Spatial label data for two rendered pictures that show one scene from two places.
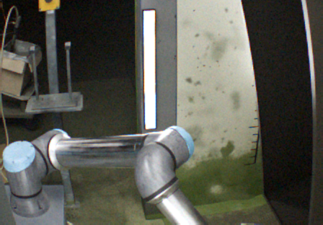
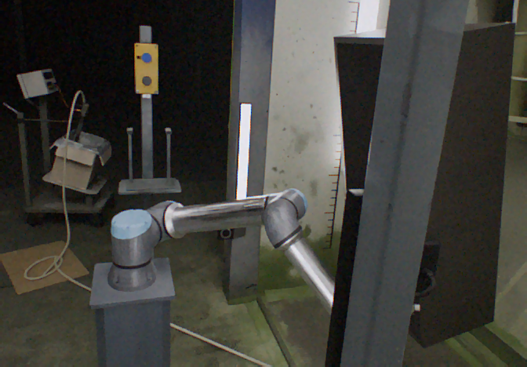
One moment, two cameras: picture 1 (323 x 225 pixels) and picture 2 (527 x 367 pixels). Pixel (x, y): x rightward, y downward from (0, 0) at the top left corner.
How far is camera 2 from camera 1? 0.39 m
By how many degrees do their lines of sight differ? 11
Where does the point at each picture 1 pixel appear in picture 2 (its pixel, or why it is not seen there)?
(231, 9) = (316, 105)
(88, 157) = (210, 219)
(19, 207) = (124, 280)
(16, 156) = (131, 223)
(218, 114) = not seen: hidden behind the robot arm
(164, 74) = (254, 163)
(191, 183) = (272, 264)
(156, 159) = (285, 208)
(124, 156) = (248, 213)
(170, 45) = (261, 137)
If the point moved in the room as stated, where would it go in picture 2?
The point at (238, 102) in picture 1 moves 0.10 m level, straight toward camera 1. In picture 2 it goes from (315, 189) to (317, 194)
